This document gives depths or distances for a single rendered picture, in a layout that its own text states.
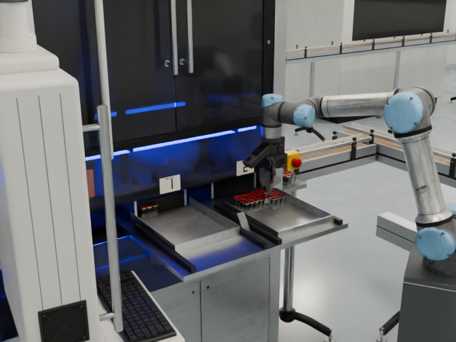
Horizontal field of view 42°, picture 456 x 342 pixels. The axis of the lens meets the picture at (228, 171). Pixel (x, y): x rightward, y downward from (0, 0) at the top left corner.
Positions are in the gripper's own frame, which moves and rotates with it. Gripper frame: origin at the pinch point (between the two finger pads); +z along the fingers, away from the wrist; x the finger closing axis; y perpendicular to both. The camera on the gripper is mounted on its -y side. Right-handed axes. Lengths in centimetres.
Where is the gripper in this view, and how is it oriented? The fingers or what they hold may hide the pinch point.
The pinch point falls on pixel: (265, 189)
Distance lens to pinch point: 221.4
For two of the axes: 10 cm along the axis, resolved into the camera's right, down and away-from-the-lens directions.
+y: 8.3, -1.9, 5.3
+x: -5.6, -2.7, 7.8
